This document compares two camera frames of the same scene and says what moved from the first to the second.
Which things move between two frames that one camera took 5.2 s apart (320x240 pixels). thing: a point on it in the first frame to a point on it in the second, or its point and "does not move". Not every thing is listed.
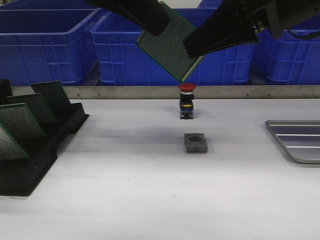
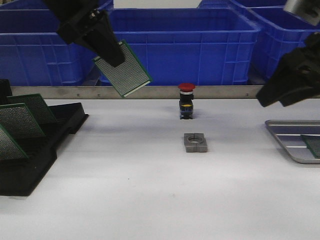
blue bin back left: [33, 5] does not move
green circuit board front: [9, 149] does not move
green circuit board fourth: [18, 120] does not move
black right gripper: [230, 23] to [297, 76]
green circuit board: [56, 98] to [128, 76]
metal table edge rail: [172, 92] does not move
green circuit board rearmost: [169, 48] to [313, 144]
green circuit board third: [38, 105] does not move
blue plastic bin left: [38, 46] does not move
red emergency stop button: [186, 98] does not move
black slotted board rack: [20, 177] does not move
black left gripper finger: [148, 13] to [85, 19]
